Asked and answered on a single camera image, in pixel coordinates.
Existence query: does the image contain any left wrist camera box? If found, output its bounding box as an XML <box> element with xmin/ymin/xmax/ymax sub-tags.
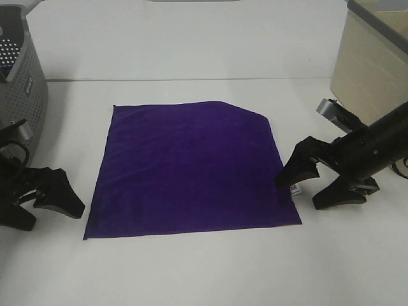
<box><xmin>1</xmin><ymin>119</ymin><xmax>34</xmax><ymax>145</ymax></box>

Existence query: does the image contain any grey perforated plastic basket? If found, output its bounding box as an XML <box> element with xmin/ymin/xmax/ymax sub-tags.
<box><xmin>1</xmin><ymin>1</ymin><xmax>48</xmax><ymax>154</ymax></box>

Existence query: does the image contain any purple towel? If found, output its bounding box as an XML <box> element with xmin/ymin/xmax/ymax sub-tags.
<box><xmin>84</xmin><ymin>101</ymin><xmax>301</xmax><ymax>239</ymax></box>

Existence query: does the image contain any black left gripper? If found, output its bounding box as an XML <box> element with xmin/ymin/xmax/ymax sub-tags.
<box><xmin>1</xmin><ymin>145</ymin><xmax>85</xmax><ymax>231</ymax></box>

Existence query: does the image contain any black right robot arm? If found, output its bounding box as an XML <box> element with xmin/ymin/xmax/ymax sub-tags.
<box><xmin>275</xmin><ymin>99</ymin><xmax>407</xmax><ymax>210</ymax></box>

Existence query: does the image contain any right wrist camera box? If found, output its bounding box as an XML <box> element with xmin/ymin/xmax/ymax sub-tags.
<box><xmin>316</xmin><ymin>99</ymin><xmax>366</xmax><ymax>134</ymax></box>

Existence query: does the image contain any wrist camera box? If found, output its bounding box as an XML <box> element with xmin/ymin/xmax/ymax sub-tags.
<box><xmin>1</xmin><ymin>119</ymin><xmax>34</xmax><ymax>145</ymax></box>
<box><xmin>316</xmin><ymin>99</ymin><xmax>366</xmax><ymax>134</ymax></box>

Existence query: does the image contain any beige plastic basket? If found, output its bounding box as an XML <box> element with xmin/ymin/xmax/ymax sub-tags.
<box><xmin>331</xmin><ymin>1</ymin><xmax>407</xmax><ymax>124</ymax></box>

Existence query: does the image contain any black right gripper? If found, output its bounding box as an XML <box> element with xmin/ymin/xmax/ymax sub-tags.
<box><xmin>275</xmin><ymin>129</ymin><xmax>388</xmax><ymax>210</ymax></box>

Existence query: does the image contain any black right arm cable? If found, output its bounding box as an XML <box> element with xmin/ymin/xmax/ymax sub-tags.
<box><xmin>391</xmin><ymin>156</ymin><xmax>408</xmax><ymax>179</ymax></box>

